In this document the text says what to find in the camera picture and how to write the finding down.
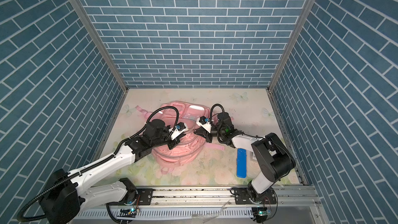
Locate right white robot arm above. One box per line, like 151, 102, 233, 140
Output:
194, 112, 296, 203

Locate blue pencil case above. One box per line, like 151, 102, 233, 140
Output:
236, 148, 247, 178

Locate right black cable loop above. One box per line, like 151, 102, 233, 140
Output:
209, 103, 225, 125

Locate pink student backpack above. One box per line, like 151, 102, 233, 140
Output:
152, 101, 224, 175

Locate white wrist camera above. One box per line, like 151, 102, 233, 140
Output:
171, 122, 188, 140
197, 116, 212, 133

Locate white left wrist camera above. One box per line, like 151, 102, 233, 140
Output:
171, 122, 188, 140

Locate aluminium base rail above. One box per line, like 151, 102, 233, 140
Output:
62, 186, 324, 224

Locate left black corrugated cable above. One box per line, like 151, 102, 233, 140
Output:
17, 105, 180, 224

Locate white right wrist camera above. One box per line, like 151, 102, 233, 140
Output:
197, 116, 212, 133

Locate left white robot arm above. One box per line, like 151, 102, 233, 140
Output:
39, 119, 188, 224

